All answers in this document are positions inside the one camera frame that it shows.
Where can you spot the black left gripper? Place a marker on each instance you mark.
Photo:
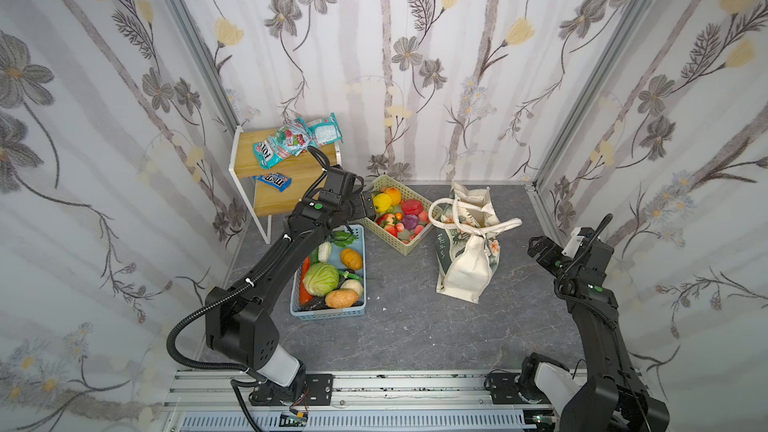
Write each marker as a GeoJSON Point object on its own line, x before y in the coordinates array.
{"type": "Point", "coordinates": [368, 205]}

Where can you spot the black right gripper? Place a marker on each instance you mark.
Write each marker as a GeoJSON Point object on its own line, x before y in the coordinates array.
{"type": "Point", "coordinates": [543, 247]}

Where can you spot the cream canvas grocery bag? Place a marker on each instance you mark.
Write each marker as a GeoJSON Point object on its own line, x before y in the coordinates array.
{"type": "Point", "coordinates": [467, 245]}

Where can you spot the light blue vegetable basket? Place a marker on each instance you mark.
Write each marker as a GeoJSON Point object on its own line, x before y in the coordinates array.
{"type": "Point", "coordinates": [307, 307]}

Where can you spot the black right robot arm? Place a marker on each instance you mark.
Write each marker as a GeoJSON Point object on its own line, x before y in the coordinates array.
{"type": "Point", "coordinates": [613, 398]}

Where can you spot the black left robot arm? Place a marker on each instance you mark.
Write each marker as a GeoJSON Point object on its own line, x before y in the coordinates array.
{"type": "Point", "coordinates": [238, 321]}

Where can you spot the teal snack bag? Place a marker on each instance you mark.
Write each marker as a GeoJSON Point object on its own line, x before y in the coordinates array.
{"type": "Point", "coordinates": [324, 131]}

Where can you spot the red pink snack bag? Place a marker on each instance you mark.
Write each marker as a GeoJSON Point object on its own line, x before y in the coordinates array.
{"type": "Point", "coordinates": [290, 140]}

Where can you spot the yellow bell pepper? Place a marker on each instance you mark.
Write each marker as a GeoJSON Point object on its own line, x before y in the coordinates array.
{"type": "Point", "coordinates": [382, 203]}

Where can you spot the orange peach fruit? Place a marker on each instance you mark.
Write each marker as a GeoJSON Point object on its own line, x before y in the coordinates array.
{"type": "Point", "coordinates": [394, 194]}

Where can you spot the green leafy spinach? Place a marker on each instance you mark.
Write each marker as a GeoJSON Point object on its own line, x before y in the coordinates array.
{"type": "Point", "coordinates": [343, 238]}

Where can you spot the purple round cabbage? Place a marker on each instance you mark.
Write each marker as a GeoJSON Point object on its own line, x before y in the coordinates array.
{"type": "Point", "coordinates": [410, 222]}

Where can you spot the orange round fruit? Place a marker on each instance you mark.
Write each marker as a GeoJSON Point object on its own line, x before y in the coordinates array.
{"type": "Point", "coordinates": [351, 259]}

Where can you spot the white bok choy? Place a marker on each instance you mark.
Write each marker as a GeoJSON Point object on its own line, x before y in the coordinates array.
{"type": "Point", "coordinates": [324, 252]}

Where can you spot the blue candy packet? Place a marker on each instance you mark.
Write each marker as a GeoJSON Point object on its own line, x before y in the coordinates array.
{"type": "Point", "coordinates": [276, 180]}

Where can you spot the white wooden two-tier shelf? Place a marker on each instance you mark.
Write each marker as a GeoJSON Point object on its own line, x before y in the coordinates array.
{"type": "Point", "coordinates": [264, 201]}

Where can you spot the green cabbage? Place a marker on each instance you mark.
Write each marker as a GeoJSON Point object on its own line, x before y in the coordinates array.
{"type": "Point", "coordinates": [321, 279]}

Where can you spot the beige potato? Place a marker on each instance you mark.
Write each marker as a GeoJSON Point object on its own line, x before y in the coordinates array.
{"type": "Point", "coordinates": [341, 298]}

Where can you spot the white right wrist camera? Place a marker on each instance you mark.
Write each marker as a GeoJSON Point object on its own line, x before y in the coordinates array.
{"type": "Point", "coordinates": [574, 243]}

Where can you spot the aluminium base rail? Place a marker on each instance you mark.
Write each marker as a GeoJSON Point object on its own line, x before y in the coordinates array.
{"type": "Point", "coordinates": [454, 400]}

